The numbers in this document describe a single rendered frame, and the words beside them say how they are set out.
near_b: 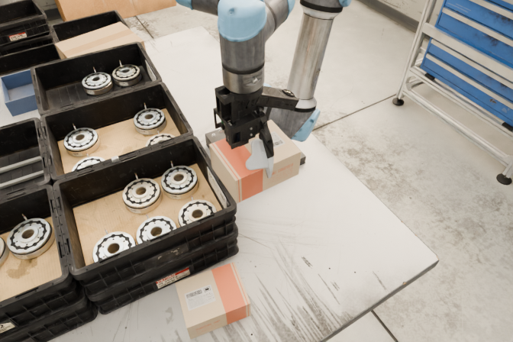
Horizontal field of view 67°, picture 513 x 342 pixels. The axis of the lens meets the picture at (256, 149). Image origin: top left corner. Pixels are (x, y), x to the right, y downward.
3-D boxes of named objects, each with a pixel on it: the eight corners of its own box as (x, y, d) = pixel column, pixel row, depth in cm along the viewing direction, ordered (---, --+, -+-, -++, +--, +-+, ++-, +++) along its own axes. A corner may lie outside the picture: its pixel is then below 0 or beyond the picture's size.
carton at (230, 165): (270, 142, 95) (271, 119, 90) (298, 174, 88) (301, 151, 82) (211, 167, 89) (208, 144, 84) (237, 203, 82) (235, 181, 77)
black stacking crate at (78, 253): (199, 161, 122) (195, 135, 114) (240, 233, 104) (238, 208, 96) (68, 209, 110) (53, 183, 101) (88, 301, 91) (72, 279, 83)
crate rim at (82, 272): (196, 139, 116) (195, 133, 114) (240, 213, 97) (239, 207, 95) (55, 188, 103) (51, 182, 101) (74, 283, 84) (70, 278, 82)
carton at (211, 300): (190, 339, 96) (186, 328, 90) (179, 295, 103) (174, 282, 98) (250, 315, 100) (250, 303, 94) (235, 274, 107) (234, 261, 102)
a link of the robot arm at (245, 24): (276, -8, 60) (253, 16, 55) (275, 54, 68) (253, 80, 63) (232, -17, 63) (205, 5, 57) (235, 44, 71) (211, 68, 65)
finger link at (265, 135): (259, 156, 79) (246, 117, 77) (266, 153, 80) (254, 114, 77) (269, 159, 75) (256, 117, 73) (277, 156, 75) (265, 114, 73)
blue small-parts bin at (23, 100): (52, 104, 160) (45, 91, 155) (12, 117, 154) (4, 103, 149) (43, 80, 172) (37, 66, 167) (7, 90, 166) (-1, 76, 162)
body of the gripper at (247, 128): (214, 130, 79) (209, 81, 70) (251, 115, 82) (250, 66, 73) (232, 153, 74) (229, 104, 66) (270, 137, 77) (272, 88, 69)
